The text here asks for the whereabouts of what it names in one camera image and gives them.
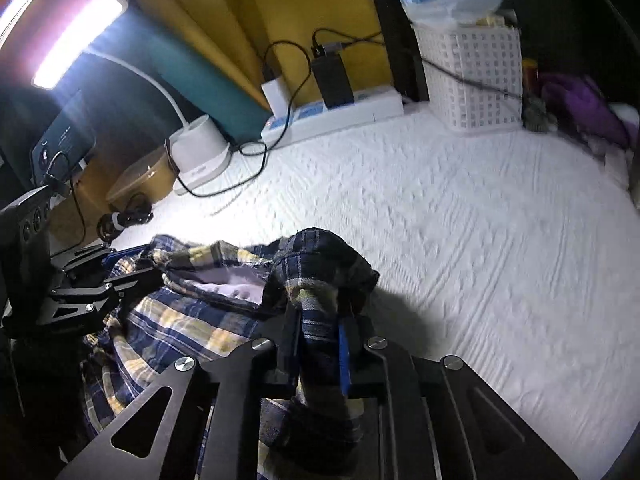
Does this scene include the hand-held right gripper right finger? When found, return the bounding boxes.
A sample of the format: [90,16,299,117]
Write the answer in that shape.
[337,317,581,480]

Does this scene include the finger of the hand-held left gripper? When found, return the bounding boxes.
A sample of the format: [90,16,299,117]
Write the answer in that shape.
[42,265,167,334]
[49,241,157,275]

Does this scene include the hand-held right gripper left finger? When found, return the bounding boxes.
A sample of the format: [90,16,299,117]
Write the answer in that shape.
[55,305,304,480]

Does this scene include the blue plaid shirt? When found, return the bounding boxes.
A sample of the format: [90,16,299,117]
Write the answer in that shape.
[80,227,381,480]

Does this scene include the brown cardboard box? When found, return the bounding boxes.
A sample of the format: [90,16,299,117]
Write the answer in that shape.
[47,152,173,247]

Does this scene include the brown lidded food container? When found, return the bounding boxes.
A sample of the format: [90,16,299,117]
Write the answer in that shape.
[105,146,179,207]

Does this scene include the white desk lamp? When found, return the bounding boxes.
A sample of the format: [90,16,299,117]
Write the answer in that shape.
[30,0,234,197]

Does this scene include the computer monitor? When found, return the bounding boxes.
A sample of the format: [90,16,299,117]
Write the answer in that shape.
[30,89,97,187]

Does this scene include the white quilted bed cover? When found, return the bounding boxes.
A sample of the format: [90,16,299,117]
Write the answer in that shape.
[107,100,640,480]

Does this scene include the teal curtain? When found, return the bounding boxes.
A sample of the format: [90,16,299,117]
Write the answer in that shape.
[144,35,274,147]

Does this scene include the white charger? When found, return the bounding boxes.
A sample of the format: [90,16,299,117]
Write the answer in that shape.
[261,77,294,119]

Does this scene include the white power strip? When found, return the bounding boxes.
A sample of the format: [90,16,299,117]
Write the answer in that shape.
[260,87,405,147]

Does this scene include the black charger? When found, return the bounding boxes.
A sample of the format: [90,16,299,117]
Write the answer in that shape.
[312,55,356,109]

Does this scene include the white plastic basket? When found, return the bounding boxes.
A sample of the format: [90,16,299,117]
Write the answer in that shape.
[410,22,525,134]

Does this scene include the yellow curtain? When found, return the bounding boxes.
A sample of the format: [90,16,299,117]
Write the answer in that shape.
[117,0,397,112]

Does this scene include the grey crumpled object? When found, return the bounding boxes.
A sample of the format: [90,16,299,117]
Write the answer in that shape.
[522,95,559,134]

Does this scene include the dark panel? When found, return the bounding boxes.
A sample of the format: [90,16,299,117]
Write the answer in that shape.
[364,0,432,104]

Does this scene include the small orange container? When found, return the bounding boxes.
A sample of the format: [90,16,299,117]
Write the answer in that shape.
[521,57,541,99]

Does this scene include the purple cloth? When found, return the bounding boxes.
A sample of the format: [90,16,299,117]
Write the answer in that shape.
[540,72,634,149]

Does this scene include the clear plastic bags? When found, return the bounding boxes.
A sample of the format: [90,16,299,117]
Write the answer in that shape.
[394,0,519,29]

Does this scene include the bundled black cable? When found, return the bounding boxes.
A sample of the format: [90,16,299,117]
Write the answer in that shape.
[96,192,154,241]

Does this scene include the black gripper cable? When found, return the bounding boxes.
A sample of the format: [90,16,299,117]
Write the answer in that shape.
[42,150,85,243]

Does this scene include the black white-charger cable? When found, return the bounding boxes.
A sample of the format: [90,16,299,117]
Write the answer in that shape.
[174,40,314,197]

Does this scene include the black black-charger cable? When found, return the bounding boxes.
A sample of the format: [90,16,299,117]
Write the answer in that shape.
[312,27,524,99]

